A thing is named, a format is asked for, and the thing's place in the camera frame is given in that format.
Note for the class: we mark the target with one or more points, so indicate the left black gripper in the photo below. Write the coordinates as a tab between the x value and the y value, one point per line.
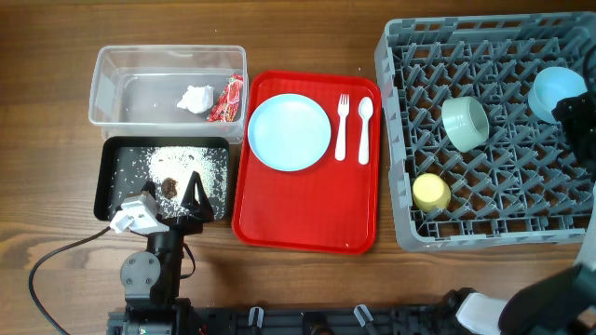
199	211

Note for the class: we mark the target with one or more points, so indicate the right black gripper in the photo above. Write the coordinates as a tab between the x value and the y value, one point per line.
570	110

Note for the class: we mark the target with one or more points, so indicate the rice and food scraps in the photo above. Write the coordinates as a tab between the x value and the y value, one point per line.
170	169

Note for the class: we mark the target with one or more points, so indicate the light blue bowl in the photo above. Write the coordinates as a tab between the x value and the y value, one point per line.
551	86

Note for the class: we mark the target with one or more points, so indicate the red ketchup packet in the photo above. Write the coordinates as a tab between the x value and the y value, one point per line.
227	104

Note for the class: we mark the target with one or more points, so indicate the white napkin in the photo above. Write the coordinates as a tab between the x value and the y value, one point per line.
197	100

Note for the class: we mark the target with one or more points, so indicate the mint green bowl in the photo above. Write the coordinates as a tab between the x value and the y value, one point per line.
465	122

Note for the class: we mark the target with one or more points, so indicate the light blue plate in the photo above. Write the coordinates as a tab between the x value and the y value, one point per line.
289	132

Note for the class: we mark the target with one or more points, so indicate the yellow plastic cup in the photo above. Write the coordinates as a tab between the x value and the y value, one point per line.
431	192

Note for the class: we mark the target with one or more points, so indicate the white plastic fork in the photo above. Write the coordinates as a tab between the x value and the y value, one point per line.
343	112

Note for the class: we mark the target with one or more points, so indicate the white plastic spoon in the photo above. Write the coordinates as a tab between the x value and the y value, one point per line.
365	111

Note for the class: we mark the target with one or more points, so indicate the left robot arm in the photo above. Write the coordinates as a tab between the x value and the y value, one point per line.
151	278

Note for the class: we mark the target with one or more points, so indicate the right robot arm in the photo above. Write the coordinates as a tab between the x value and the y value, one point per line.
553	305

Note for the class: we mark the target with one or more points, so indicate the grey dishwasher rack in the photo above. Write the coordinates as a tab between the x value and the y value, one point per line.
523	185

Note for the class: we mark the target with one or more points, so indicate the black plastic tray bin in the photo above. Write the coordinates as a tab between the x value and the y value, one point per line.
109	155

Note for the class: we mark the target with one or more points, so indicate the clear plastic bin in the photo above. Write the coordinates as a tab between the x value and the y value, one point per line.
135	90

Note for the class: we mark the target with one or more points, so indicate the red serving tray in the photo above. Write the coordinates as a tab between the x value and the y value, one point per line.
329	207

